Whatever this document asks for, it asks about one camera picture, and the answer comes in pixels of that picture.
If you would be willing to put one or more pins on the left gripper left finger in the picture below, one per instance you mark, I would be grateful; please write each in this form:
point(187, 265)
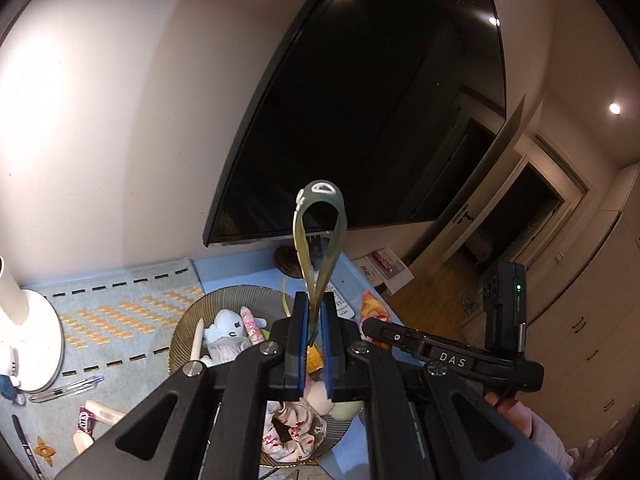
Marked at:
point(295, 353)

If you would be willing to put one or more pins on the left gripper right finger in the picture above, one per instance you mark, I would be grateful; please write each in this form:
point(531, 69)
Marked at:
point(337, 335)

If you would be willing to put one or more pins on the pink multicolour pen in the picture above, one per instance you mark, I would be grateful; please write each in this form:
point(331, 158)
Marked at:
point(253, 326)

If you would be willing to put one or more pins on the orange bear pouch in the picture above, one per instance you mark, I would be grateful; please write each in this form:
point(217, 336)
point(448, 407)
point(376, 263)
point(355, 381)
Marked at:
point(372, 307)

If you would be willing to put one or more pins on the pink white green dango plush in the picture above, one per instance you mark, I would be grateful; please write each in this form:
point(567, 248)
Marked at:
point(316, 395)

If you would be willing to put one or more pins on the light blue rabbit plush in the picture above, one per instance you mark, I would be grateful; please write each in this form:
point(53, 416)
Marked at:
point(225, 339)

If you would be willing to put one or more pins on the cherry print lace pouch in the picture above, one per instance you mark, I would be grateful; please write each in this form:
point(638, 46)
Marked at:
point(292, 431)

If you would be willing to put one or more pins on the white pen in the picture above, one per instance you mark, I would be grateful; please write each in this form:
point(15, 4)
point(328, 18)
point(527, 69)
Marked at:
point(196, 348)

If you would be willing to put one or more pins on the clear blue ballpoint pen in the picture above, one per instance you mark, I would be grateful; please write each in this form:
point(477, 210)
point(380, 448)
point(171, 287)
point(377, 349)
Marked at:
point(67, 390)

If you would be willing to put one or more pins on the purple Fox's candy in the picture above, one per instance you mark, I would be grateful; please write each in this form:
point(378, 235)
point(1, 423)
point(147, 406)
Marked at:
point(86, 421)

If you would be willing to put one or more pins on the white blue goose plush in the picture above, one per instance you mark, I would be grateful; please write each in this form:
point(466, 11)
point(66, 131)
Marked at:
point(10, 385)

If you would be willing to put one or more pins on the person's right hand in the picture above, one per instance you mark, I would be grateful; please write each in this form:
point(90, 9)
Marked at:
point(514, 411)

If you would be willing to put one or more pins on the white air conditioner remote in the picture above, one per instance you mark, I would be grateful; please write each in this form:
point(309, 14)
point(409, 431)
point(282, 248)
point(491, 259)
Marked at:
point(343, 307)

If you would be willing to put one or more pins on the gold ribbed glass plate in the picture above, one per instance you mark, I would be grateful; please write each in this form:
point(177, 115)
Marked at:
point(267, 303)

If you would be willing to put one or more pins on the black phone stand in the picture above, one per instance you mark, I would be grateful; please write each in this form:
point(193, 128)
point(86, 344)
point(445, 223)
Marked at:
point(286, 261)

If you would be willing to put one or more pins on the patterned blue table mat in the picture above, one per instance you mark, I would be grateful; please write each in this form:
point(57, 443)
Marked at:
point(120, 325)

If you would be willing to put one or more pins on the dark television screen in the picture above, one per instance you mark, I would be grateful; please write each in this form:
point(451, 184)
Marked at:
point(395, 102)

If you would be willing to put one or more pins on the white desk lamp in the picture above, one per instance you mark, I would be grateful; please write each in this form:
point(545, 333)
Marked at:
point(31, 326)

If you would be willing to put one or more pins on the black pen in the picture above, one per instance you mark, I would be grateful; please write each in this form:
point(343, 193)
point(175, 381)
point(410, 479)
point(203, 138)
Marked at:
point(27, 448)

